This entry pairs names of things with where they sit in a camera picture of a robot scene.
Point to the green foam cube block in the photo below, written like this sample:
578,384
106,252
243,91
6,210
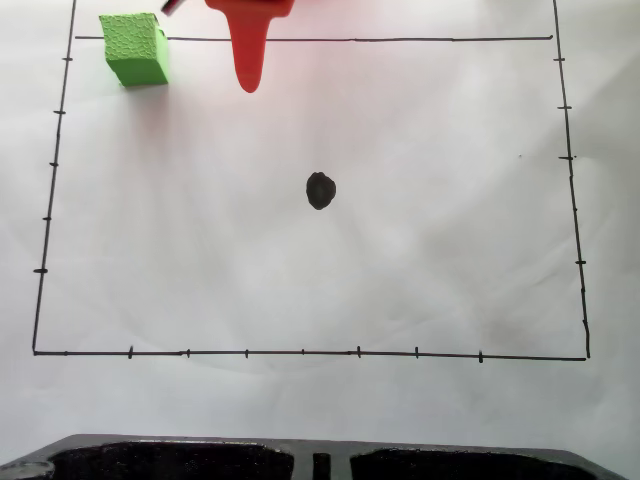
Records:
134,50

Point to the black marker dot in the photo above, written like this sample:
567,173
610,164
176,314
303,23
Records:
320,190

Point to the white paper sheet drawn rectangle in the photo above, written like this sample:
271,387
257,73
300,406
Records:
320,280

